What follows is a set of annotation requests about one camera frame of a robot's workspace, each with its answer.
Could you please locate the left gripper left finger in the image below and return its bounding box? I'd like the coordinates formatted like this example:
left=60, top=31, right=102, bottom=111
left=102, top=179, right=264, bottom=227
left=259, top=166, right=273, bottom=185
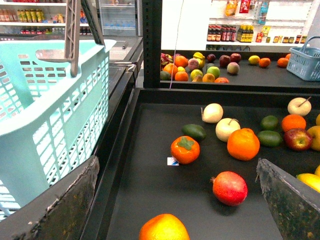
left=0, top=156, right=100, bottom=240

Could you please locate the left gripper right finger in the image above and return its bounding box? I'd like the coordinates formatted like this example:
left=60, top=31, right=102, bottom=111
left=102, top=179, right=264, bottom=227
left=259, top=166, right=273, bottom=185
left=256, top=158, right=320, bottom=240

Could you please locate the yellow lemon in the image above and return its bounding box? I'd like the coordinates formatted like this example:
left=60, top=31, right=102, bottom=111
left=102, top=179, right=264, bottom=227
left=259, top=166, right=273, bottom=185
left=296, top=173, right=320, bottom=192

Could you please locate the light teal shopping basket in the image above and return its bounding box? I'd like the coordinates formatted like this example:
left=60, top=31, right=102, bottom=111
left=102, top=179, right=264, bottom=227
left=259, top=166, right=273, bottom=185
left=0, top=39, right=116, bottom=219

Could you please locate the red apple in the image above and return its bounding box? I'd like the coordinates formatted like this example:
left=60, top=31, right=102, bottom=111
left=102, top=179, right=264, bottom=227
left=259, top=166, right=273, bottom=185
left=283, top=128, right=313, bottom=152

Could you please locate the red pomegranate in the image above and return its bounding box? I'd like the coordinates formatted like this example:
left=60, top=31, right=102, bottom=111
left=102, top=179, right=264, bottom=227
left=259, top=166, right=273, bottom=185
left=210, top=171, right=248, bottom=207

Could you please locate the green lime lower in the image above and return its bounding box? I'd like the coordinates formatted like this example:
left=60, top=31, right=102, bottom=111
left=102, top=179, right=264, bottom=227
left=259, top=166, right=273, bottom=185
left=257, top=130, right=283, bottom=148

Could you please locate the green lime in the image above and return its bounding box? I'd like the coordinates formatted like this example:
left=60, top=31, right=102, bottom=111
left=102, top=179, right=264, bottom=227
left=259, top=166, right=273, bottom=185
left=257, top=130, right=283, bottom=148
left=260, top=115, right=279, bottom=131

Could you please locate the yellow orange apple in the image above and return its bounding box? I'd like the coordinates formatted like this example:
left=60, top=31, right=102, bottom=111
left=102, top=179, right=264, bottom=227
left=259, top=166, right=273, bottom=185
left=307, top=125, right=320, bottom=152

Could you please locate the large orange tangerine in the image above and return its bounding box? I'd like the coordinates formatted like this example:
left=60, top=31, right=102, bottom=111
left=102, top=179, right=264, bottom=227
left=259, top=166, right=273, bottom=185
left=227, top=128, right=260, bottom=161

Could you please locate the small orange mandarin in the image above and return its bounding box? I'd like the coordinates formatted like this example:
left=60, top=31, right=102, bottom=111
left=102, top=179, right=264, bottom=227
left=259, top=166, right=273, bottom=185
left=281, top=114, right=307, bottom=132

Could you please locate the green lime upper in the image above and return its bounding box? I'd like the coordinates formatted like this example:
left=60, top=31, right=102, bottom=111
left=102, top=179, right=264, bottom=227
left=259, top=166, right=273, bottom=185
left=260, top=115, right=279, bottom=131

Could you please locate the pale pear with stem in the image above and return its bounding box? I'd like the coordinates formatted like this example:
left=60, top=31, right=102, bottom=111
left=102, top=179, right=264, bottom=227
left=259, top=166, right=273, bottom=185
left=287, top=97, right=312, bottom=117

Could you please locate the yellow orange fruit front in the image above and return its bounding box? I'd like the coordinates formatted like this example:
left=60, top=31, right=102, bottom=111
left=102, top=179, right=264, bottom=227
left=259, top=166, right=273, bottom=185
left=138, top=213, right=191, bottom=240

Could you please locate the pale white apple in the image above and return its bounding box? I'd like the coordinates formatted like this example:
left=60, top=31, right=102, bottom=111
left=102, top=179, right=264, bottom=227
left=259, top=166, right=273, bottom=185
left=215, top=118, right=241, bottom=142

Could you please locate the white price tag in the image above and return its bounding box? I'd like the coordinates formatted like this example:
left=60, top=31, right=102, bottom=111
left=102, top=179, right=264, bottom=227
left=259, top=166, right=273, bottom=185
left=167, top=157, right=180, bottom=166

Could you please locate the orange persimmon with leaf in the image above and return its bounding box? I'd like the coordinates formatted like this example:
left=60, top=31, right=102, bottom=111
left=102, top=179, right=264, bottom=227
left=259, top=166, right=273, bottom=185
left=170, top=135, right=201, bottom=165

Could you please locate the white onion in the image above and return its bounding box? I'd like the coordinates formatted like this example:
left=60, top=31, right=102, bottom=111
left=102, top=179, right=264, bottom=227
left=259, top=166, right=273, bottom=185
left=201, top=103, right=224, bottom=124

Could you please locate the dark green avocado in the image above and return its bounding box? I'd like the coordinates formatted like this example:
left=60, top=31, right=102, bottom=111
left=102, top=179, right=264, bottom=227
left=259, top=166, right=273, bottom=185
left=181, top=123, right=207, bottom=142

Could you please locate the small blue basket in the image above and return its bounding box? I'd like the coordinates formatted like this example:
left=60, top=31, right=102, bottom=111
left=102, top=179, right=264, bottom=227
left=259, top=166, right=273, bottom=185
left=286, top=36, right=320, bottom=82

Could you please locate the black fruit shelf frame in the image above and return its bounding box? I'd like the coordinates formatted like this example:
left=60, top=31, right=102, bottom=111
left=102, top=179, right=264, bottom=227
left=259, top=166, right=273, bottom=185
left=81, top=0, right=320, bottom=240

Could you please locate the grey basket handle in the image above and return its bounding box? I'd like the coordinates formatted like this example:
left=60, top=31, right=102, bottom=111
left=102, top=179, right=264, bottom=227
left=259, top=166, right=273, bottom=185
left=64, top=0, right=105, bottom=77

